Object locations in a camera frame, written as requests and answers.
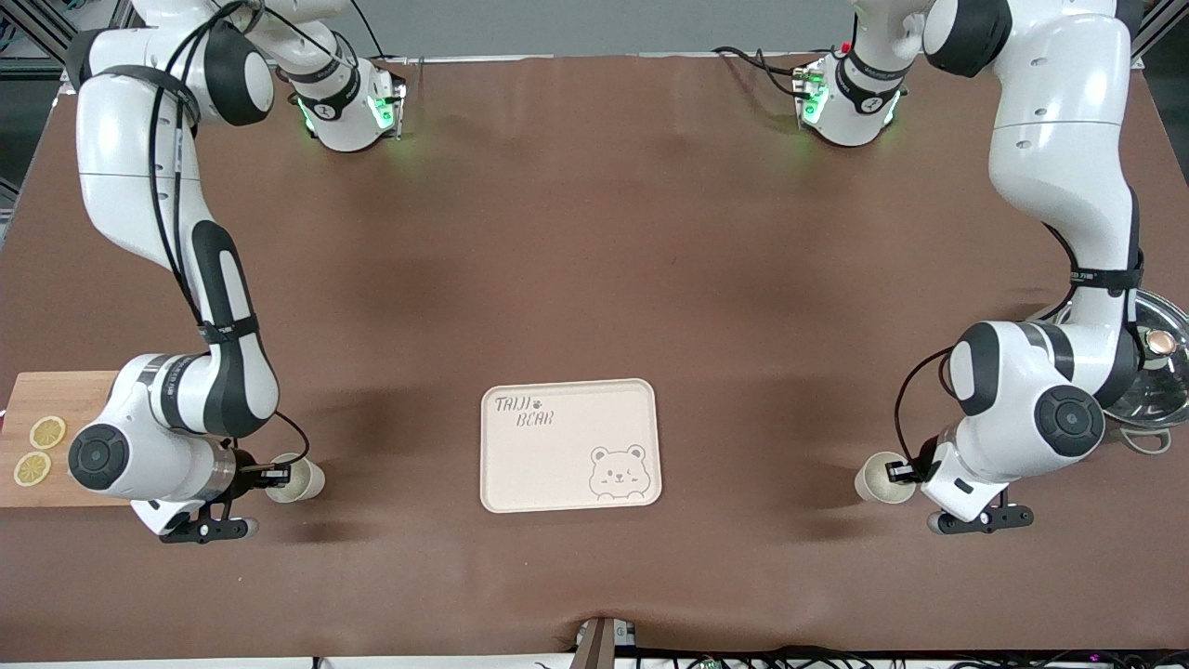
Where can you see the aluminium frame profile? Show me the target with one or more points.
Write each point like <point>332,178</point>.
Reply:
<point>1161,28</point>
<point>56,37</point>

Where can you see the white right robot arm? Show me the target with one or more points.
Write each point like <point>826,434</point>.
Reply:
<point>139,167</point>

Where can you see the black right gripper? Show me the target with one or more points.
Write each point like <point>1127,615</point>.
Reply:
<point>245,469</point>

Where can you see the cream bear print tray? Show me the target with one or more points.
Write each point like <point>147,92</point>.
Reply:
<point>557,465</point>

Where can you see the brown table cover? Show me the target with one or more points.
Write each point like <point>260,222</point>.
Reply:
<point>594,260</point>

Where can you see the wooden cutting board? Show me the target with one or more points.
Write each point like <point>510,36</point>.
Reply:
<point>56,395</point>

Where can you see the dried lemon slice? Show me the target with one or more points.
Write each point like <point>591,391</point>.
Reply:
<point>32,468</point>
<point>47,432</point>

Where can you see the green electric cooking pot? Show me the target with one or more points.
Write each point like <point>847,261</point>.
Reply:
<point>1147,439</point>

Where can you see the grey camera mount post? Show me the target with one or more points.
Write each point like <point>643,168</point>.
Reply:
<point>599,646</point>

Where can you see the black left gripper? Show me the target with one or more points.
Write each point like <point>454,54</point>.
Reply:
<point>923,461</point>

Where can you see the white paper-like cup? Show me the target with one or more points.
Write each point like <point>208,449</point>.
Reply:
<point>307,481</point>
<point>873,478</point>

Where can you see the glass pot lid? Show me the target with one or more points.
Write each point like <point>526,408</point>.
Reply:
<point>1161,381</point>

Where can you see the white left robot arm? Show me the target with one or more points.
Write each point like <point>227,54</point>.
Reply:
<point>1059,139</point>

